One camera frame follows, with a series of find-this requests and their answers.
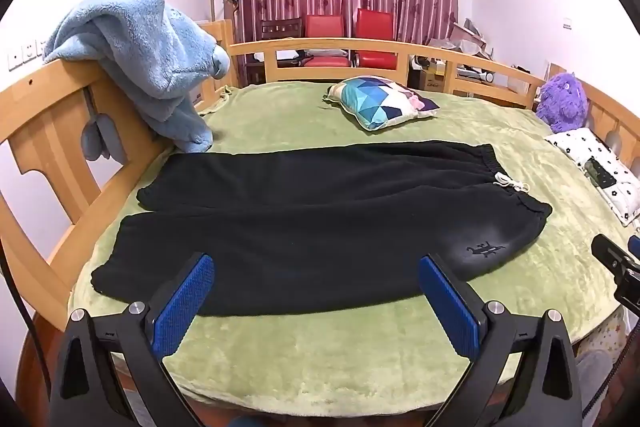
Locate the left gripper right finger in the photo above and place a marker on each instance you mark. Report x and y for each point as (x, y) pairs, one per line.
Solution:
(522, 369)

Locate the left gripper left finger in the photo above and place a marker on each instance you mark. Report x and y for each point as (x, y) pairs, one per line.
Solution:
(87, 390)

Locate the black sweatpants white stripe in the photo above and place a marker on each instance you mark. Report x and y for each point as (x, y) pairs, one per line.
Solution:
(322, 229)

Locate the white dotted pillow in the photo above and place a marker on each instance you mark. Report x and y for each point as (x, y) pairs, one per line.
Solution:
(581, 144)

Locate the black phone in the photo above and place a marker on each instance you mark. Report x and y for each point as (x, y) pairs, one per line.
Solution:
(598, 175)

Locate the purple plush toy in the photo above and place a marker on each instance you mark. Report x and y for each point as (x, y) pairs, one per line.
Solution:
(563, 104)

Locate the cardboard box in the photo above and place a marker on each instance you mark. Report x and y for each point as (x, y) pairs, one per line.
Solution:
(432, 77)

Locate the geometric patterned pillow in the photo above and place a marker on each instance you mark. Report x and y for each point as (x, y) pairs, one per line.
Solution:
(377, 103)

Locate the light blue fleece blanket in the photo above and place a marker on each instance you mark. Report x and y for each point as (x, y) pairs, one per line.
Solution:
(154, 53)

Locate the wooden bed frame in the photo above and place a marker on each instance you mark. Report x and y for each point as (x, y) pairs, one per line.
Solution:
(44, 113)

